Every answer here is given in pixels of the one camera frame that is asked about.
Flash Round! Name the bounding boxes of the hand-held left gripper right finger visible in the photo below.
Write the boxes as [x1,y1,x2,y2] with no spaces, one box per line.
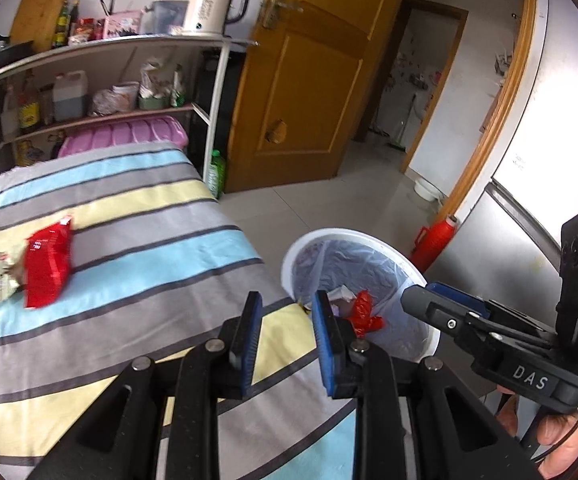
[311,290,545,480]

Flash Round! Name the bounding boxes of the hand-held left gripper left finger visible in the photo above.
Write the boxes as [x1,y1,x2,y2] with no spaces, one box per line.
[26,290,265,480]

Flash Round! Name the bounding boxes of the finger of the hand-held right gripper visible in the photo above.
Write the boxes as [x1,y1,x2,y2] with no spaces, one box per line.
[401,285,473,337]
[426,282,493,319]

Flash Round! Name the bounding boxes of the white round bin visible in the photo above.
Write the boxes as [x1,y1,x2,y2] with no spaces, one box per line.
[281,228,441,363]

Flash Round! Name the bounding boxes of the red wrapper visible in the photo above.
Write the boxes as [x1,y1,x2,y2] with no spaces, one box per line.
[346,290,385,337]

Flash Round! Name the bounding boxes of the person's right hand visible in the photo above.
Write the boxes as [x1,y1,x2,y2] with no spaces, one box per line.
[494,394,578,480]

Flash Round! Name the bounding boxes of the white crumpled wrapper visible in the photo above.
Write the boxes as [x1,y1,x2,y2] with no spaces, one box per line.
[326,285,355,306]

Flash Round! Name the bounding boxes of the red thermos flask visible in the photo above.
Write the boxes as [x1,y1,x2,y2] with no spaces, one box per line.
[409,215,460,273]

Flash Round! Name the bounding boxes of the translucent bin liner bag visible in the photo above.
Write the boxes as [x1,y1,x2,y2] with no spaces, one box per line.
[291,237,427,356]

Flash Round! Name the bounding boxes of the white floor bowl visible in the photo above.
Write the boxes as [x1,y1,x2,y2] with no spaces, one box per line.
[414,177,442,201]

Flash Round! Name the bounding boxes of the striped blanket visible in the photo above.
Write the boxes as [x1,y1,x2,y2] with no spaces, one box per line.
[0,141,410,480]

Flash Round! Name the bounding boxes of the green drink bottle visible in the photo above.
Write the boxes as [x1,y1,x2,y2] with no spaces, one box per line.
[206,149,227,200]

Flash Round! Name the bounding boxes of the silver refrigerator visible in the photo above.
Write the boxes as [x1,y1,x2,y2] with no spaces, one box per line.
[436,0,578,341]

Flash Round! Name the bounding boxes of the red snack packet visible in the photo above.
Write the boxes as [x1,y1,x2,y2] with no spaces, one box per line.
[23,215,76,309]

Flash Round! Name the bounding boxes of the beige crumpled wrapper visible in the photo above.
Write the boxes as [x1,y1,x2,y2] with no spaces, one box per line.
[0,252,27,307]

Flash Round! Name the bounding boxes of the wooden door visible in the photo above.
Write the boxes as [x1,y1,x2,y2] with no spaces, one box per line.
[224,0,410,195]

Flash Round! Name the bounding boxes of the green white spray bottle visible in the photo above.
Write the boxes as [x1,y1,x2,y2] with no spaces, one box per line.
[170,64,187,108]

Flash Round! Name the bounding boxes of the white plastic tub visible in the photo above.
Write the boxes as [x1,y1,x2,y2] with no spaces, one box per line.
[113,81,140,111]

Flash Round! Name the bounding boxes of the clear crumpled plastic bag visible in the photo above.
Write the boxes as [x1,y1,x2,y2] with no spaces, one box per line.
[90,89,120,117]

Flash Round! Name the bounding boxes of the white printed bag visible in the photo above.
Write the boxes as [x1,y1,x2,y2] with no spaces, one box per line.
[139,60,175,98]

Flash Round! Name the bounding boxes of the yellow bag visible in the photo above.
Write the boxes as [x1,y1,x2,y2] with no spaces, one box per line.
[16,137,50,166]

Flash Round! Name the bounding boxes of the dark liquid plastic jug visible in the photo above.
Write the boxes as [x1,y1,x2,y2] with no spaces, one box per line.
[51,71,90,122]

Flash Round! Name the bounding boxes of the yellow label bottle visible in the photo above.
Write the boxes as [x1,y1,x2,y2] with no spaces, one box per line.
[17,70,42,135]

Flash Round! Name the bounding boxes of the white metal shelving rack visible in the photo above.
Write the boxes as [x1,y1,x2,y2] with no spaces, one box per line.
[0,34,257,196]

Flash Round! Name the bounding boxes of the clear plastic pitcher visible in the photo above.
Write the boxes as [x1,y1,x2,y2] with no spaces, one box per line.
[144,0,190,36]

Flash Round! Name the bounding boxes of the white electric kettle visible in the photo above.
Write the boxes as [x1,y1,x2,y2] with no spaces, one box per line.
[183,0,251,37]

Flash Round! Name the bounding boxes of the pink utensil box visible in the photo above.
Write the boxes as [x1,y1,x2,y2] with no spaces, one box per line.
[103,10,142,38]

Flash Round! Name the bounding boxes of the red seasoning packet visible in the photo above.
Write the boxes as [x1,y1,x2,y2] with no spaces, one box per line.
[71,17,104,43]

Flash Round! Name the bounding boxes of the green label sauce bottle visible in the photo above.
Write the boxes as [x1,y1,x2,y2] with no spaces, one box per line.
[51,0,70,48]

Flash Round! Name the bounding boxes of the black frying pan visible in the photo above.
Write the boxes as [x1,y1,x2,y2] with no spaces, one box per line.
[0,40,34,78]

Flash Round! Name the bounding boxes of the wooden cutting board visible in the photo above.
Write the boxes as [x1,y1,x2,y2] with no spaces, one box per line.
[9,0,77,53]

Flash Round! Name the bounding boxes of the brass door handle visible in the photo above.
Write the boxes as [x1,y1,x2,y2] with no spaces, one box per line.
[261,0,304,30]

